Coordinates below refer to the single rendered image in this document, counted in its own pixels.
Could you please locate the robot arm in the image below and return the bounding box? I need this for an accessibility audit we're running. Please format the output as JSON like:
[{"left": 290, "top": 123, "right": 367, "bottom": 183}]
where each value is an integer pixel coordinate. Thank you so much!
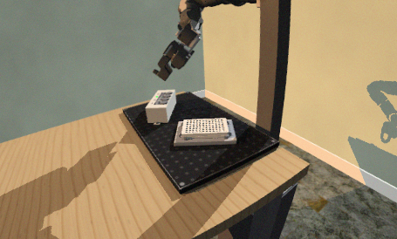
[{"left": 175, "top": 0, "right": 260, "bottom": 48}]

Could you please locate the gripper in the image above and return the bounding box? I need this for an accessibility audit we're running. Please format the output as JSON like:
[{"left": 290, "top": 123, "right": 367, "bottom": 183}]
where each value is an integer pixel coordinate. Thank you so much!
[{"left": 153, "top": 37, "right": 201, "bottom": 81}]

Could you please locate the cream push-button panel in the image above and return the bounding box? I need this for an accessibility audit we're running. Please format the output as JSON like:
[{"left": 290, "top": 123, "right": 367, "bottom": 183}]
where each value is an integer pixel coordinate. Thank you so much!
[{"left": 146, "top": 90, "right": 176, "bottom": 125}]

